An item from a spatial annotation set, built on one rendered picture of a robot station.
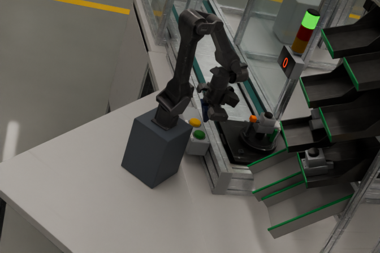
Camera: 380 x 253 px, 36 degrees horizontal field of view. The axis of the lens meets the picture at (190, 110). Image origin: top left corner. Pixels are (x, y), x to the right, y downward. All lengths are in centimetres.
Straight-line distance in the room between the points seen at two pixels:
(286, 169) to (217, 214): 27
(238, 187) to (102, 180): 46
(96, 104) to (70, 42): 75
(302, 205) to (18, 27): 308
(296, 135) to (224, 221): 37
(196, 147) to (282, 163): 32
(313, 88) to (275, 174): 32
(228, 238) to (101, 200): 41
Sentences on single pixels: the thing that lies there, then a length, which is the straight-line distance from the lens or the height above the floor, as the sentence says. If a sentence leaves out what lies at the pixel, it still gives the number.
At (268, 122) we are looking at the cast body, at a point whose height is 107.
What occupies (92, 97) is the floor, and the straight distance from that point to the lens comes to 383.
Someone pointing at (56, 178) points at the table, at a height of 86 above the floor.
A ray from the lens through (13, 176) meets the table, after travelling 187.
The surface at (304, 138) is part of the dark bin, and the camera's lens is 178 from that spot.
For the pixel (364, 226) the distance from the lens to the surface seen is 219.
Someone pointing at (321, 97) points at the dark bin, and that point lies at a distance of 169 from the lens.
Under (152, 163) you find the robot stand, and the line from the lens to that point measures 188.
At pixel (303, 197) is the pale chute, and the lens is 180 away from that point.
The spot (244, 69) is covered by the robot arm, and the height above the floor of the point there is 123.
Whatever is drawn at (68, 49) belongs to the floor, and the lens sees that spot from 429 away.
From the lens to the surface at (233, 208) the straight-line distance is 198.
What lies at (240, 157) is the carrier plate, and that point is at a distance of 202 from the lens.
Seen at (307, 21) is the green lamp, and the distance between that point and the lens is 212.
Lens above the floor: 211
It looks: 32 degrees down
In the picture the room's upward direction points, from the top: 19 degrees clockwise
